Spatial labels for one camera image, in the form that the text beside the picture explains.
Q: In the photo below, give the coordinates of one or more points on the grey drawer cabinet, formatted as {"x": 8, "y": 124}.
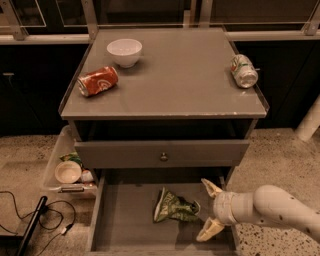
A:
{"x": 180, "y": 89}

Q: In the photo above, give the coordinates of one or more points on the small white bowl in bin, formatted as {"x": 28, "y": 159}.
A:
{"x": 68, "y": 172}

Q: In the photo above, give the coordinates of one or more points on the black flat bar on floor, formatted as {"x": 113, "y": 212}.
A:
{"x": 31, "y": 226}

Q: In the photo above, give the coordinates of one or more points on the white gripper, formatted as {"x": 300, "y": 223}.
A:
{"x": 221, "y": 207}

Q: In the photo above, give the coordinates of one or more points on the open grey middle drawer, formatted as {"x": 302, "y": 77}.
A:
{"x": 122, "y": 221}

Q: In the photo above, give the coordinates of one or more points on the red crushed soda can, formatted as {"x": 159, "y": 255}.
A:
{"x": 97, "y": 81}

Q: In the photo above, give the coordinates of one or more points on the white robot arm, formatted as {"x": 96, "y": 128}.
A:
{"x": 275, "y": 186}

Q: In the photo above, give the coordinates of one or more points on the white ceramic bowl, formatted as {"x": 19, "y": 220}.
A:
{"x": 125, "y": 52}

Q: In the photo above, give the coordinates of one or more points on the clear plastic storage bin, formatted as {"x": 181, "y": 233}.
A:
{"x": 65, "y": 145}

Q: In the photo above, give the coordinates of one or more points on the small red white item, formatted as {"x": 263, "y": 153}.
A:
{"x": 87, "y": 176}

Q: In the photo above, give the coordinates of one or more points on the grey top drawer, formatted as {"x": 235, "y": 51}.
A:
{"x": 146, "y": 154}

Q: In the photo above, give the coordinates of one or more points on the green white soda can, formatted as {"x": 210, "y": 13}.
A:
{"x": 243, "y": 71}

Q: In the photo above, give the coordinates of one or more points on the round brass drawer knob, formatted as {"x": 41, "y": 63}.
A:
{"x": 164, "y": 157}

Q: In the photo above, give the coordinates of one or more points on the green jalapeno chip bag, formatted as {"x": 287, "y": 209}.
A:
{"x": 171, "y": 206}

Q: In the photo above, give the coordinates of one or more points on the metal railing frame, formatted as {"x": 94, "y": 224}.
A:
{"x": 79, "y": 21}

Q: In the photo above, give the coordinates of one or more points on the green snack bag in bin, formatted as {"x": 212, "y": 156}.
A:
{"x": 73, "y": 156}

